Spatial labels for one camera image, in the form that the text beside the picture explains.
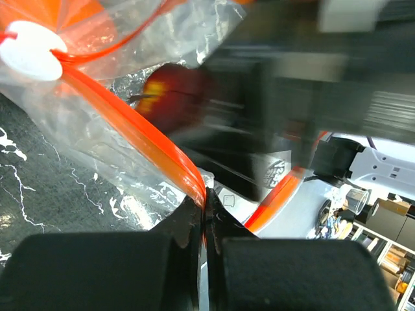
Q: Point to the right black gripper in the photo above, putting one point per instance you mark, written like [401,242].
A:
[340,66]

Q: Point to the orange fake fruit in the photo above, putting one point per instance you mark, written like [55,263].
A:
[84,26]

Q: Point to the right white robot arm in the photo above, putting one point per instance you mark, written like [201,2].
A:
[335,162]

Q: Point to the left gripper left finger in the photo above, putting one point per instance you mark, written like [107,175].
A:
[137,270]

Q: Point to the dark red fake fruit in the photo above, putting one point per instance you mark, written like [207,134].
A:
[174,98]

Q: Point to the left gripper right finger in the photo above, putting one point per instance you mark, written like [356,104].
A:
[249,273]

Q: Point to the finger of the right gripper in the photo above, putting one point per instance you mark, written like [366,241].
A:
[232,155]

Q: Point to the clear zip top bag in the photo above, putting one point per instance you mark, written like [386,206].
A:
[80,101]

